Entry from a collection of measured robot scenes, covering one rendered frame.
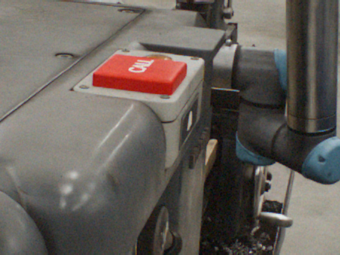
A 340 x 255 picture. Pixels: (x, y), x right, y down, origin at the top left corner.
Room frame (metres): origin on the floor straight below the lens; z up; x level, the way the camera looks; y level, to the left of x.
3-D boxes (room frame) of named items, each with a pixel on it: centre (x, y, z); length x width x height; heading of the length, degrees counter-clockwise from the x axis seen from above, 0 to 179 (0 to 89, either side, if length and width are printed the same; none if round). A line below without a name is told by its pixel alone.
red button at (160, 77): (0.60, 0.00, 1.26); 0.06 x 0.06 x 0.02; 77
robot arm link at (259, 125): (1.31, -0.21, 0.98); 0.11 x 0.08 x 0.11; 33
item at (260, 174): (1.69, -0.25, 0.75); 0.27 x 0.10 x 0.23; 167
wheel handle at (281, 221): (1.57, -0.29, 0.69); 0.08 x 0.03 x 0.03; 77
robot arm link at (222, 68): (1.34, -0.13, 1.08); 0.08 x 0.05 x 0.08; 167
